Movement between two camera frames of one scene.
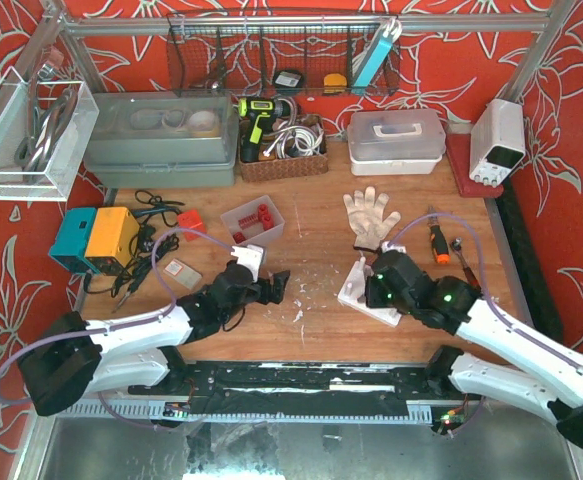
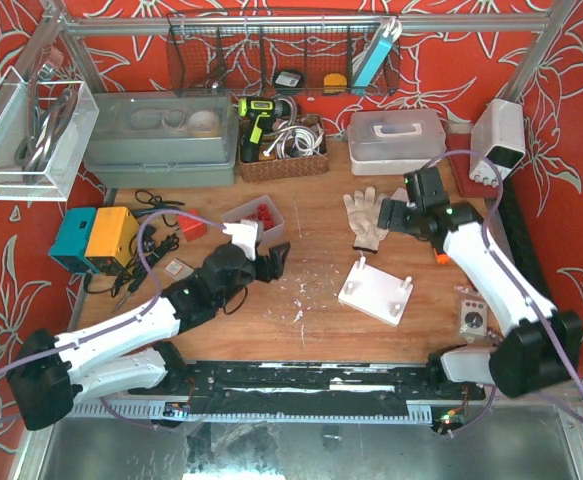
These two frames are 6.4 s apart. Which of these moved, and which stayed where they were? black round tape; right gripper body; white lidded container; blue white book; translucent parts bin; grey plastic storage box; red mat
Moved: right gripper body
Stayed: black round tape; grey plastic storage box; translucent parts bin; blue white book; white lidded container; red mat
